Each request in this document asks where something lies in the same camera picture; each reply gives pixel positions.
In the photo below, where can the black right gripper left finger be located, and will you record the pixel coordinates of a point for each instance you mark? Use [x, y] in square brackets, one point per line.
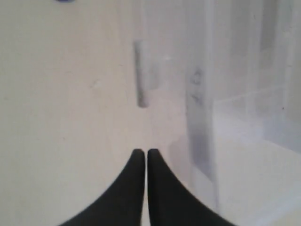
[122, 203]

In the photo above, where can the key bunch with blue fob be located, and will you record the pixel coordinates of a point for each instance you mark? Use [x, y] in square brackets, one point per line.
[65, 1]

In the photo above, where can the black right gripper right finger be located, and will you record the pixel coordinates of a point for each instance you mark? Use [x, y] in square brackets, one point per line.
[170, 203]

